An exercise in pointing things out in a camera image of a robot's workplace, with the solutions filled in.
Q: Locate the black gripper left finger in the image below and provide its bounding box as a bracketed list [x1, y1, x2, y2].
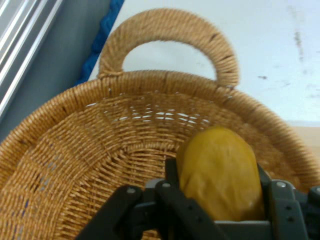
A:
[77, 158, 226, 240]

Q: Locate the aluminium frame rail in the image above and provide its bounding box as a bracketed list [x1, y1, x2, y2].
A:
[0, 0, 64, 124]

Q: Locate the orange bell pepper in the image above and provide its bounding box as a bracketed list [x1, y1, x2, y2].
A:
[176, 125, 266, 223]

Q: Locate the woven wicker basket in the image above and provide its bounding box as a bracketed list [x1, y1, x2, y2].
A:
[0, 8, 320, 240]

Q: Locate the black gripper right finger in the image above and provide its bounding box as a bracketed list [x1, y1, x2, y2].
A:
[257, 164, 320, 240]

